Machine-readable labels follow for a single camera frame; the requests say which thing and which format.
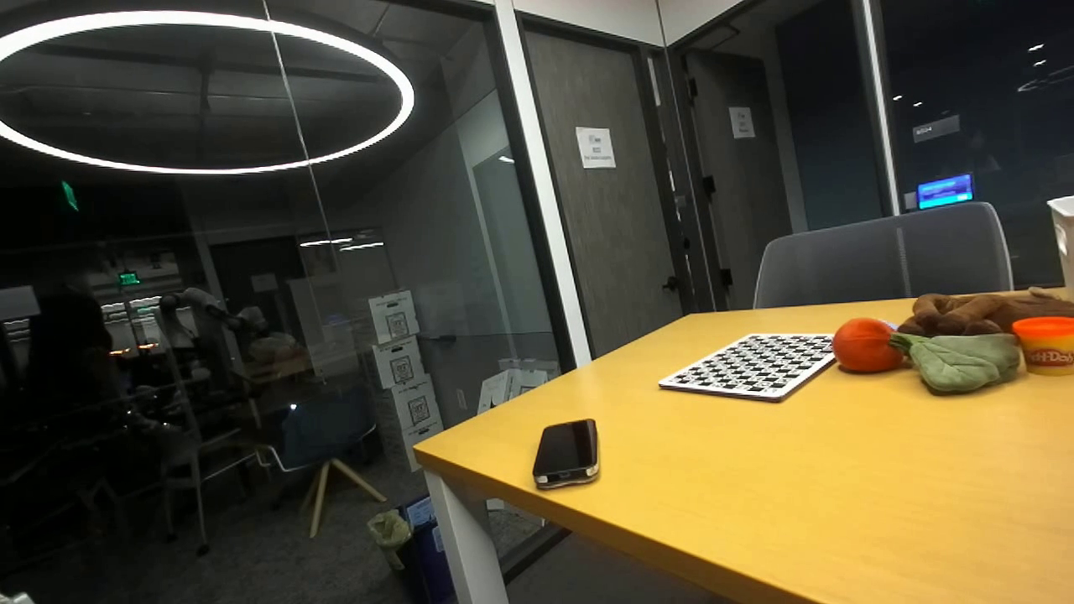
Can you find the blue lit screen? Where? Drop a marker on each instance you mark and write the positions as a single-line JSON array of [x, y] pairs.
[[943, 192]]

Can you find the brown cloth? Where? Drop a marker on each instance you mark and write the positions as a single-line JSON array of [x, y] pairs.
[[980, 314]]

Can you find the orange container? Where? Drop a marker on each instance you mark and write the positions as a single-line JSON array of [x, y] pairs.
[[1045, 340]]

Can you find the grey office chair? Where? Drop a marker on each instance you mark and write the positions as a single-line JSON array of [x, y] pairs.
[[943, 250]]

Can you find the black smartphone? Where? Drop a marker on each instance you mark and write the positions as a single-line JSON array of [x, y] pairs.
[[567, 453]]

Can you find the orange ball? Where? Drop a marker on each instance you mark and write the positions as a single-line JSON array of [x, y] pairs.
[[865, 347]]

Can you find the stacked white boxes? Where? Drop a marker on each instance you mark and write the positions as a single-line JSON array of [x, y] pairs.
[[402, 366]]

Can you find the paper sign on glass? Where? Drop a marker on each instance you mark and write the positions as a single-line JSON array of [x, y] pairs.
[[744, 127]]

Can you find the blue chair wooden legs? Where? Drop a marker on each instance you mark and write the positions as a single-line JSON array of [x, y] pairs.
[[317, 433]]

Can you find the white keyboard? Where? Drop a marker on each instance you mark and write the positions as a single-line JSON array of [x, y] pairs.
[[755, 366]]

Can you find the green cloth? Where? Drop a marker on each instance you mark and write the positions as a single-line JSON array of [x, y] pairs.
[[961, 363]]

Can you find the paper sign on door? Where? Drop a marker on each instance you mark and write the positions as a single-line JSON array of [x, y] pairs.
[[594, 148]]

